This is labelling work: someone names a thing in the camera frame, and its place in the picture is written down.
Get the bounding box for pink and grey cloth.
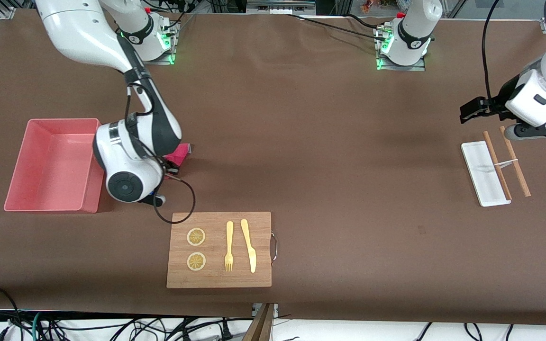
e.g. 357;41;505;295
162;142;192;166

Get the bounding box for white rectangular plate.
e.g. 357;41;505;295
461;141;511;207

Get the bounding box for wooden cutting board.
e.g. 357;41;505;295
166;212;278;289

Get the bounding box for yellow plastic fork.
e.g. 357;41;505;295
224;221;234;272

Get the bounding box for pink plastic bin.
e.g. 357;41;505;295
4;118;108;214

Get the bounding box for yellow plastic knife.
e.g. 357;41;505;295
240;219;257;274

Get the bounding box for colourful small objects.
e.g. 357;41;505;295
361;0;399;12

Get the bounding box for wooden plank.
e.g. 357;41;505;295
242;303;275;341

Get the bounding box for grey metal box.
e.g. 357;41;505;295
247;0;316;15

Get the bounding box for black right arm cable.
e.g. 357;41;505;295
125;83;197;224

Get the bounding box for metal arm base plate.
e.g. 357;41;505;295
375;24;426;72
126;21;180;65

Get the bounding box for black cable on table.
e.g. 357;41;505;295
282;13;387;41

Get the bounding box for small metal bracket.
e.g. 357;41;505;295
252;303;279;319

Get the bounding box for teal floor cable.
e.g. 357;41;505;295
31;312;46;341

